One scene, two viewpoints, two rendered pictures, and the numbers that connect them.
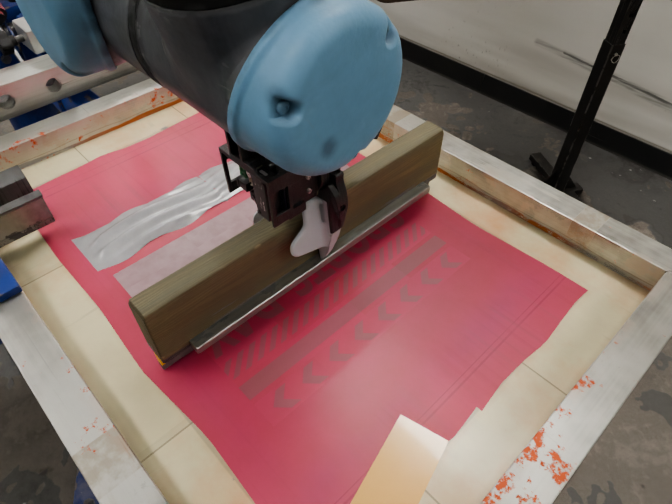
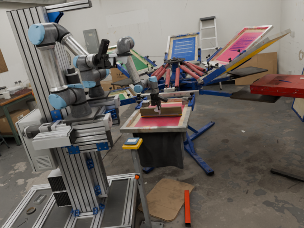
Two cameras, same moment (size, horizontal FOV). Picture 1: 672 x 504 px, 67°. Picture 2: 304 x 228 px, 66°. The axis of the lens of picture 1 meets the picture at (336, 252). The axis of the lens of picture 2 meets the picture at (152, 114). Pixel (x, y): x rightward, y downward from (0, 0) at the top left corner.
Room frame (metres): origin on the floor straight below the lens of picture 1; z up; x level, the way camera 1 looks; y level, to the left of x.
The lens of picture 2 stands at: (-0.69, -1.78, 1.80)
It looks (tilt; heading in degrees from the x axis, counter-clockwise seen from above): 21 degrees down; 61
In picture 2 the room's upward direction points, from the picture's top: 9 degrees counter-clockwise
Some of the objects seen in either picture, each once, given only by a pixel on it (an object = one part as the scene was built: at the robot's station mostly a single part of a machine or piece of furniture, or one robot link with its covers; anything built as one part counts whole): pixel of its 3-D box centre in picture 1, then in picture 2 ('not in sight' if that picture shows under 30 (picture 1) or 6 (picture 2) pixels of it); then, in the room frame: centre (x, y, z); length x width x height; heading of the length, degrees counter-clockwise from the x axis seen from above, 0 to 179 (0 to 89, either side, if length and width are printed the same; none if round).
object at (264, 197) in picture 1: (280, 141); (155, 98); (0.38, 0.05, 1.14); 0.09 x 0.08 x 0.12; 134
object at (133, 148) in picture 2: not in sight; (141, 190); (-0.05, -0.23, 0.48); 0.22 x 0.22 x 0.96; 44
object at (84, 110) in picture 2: not in sight; (80, 107); (-0.34, -0.08, 1.31); 0.15 x 0.15 x 0.10
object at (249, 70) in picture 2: not in sight; (220, 79); (1.85, 0.62, 0.91); 1.34 x 0.40 x 0.08; 164
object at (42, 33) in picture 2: not in sight; (53, 68); (-0.46, -0.15, 1.63); 0.15 x 0.12 x 0.55; 32
